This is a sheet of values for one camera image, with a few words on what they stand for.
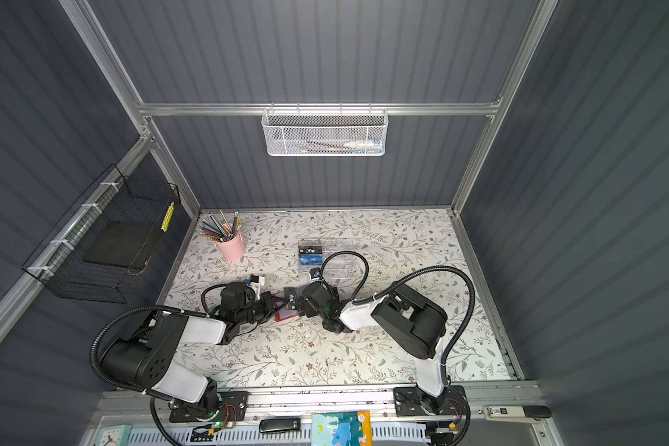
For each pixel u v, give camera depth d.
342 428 0.70
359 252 0.85
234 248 1.02
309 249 0.99
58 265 0.61
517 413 0.70
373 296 0.55
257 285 0.87
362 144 0.89
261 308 0.81
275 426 0.67
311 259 0.99
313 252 0.99
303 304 0.85
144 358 0.45
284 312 0.89
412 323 0.49
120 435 0.68
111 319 0.76
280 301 0.91
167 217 0.83
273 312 0.83
